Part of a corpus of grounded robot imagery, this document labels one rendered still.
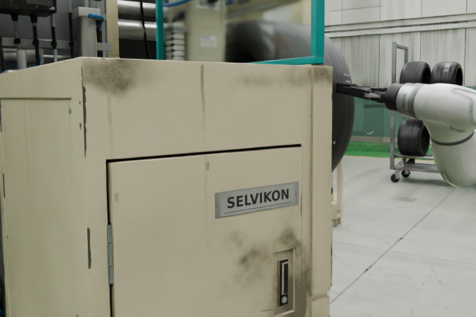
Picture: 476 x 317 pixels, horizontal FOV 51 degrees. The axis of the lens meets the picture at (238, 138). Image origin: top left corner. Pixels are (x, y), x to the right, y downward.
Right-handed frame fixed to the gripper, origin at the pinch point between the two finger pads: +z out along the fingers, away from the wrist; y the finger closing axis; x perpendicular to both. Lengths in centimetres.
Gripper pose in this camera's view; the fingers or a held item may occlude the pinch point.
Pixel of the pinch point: (346, 88)
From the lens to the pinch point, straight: 149.4
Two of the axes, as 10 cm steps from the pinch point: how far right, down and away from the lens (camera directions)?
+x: -0.7, 9.8, 2.0
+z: -5.7, -2.1, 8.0
